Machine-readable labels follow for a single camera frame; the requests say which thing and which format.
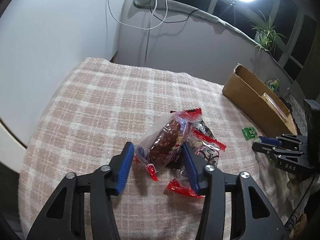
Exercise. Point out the black tripod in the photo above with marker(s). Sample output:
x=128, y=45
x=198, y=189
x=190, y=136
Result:
x=230, y=9

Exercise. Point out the potted spider plant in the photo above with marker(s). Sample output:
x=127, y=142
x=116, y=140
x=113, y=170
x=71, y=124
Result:
x=266, y=34

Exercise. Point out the pink packaged bread loaf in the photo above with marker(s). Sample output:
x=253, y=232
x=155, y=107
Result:
x=280, y=112

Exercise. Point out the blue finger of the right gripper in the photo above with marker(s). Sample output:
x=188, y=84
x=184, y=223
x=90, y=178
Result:
x=263, y=148
x=270, y=141

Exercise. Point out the brown cardboard box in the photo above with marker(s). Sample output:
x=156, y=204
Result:
x=245, y=89

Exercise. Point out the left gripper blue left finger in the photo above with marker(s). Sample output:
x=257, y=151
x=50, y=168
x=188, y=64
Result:
x=120, y=166

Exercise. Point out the grey windowsill cloth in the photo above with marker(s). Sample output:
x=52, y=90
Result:
x=195, y=42

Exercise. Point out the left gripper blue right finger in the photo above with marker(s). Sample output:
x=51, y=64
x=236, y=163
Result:
x=195, y=168

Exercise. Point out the small green candy packet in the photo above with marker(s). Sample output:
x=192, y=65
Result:
x=249, y=132

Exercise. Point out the red wrapper snack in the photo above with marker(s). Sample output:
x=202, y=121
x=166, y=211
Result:
x=178, y=187

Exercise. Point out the clear red nut bar pack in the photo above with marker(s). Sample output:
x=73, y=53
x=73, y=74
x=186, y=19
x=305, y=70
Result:
x=161, y=143

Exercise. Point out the green tissue box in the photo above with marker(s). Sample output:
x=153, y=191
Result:
x=272, y=84

